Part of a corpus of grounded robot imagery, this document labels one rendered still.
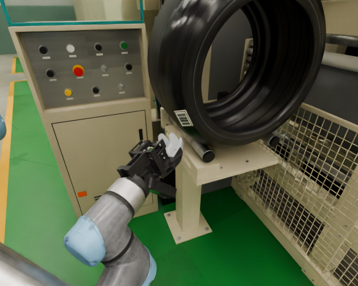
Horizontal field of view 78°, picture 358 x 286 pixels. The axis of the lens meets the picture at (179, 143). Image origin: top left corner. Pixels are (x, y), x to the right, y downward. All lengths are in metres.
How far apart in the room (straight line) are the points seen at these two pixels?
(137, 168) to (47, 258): 1.35
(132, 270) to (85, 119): 0.92
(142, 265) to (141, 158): 0.21
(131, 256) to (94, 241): 0.09
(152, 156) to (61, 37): 0.84
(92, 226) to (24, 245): 1.49
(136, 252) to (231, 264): 1.14
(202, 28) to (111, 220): 0.46
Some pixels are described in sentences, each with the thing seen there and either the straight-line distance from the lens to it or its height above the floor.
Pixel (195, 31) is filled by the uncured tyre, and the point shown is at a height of 1.29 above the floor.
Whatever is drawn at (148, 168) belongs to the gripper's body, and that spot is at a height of 1.03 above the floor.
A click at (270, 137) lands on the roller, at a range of 0.90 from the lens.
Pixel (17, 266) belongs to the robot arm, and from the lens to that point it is 0.40.
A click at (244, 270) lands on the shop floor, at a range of 1.56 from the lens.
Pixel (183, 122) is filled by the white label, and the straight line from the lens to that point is 0.66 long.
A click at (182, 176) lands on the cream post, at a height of 0.51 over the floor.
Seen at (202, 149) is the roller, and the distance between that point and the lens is 0.76.
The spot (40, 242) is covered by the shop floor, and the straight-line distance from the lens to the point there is 1.85.
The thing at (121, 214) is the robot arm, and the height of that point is 1.01.
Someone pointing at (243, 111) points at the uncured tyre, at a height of 0.94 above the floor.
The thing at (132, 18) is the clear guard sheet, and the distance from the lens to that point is 1.19.
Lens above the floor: 1.33
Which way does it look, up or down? 32 degrees down
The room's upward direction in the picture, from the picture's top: straight up
